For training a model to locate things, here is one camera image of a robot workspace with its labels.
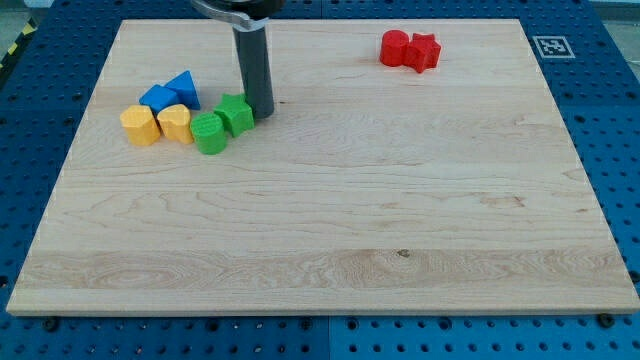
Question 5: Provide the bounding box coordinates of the red cylinder block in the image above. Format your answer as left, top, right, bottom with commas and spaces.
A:
379, 29, 409, 67

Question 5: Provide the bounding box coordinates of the black board stop bolt right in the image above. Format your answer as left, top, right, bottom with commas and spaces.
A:
596, 313, 616, 329

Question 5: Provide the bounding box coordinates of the yellow hexagon block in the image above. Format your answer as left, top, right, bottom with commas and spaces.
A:
120, 105, 161, 146

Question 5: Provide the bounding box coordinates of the yellow heart block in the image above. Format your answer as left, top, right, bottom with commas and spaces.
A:
157, 104, 194, 144

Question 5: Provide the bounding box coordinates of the green cylinder block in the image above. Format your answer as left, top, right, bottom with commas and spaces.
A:
190, 113, 227, 155

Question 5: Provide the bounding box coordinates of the blue cube block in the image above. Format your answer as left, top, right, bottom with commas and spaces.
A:
139, 84, 180, 115

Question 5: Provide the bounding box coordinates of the blue triangle block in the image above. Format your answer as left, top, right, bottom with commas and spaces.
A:
165, 70, 201, 110

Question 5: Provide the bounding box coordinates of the red star block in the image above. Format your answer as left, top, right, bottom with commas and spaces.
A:
403, 33, 442, 73

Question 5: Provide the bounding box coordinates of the black board stop bolt left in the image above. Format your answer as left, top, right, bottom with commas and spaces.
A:
41, 317, 60, 333

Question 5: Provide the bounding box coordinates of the white fiducial marker tag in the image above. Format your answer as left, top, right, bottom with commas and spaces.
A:
533, 35, 575, 59

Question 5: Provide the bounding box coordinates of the green star block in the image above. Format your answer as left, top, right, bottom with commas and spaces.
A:
214, 94, 255, 137

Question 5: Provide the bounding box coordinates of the black board stop bolt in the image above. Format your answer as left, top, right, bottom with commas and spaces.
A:
596, 313, 616, 329
41, 317, 60, 333

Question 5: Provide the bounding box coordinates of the wooden board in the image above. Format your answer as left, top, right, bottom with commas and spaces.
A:
7, 19, 639, 317

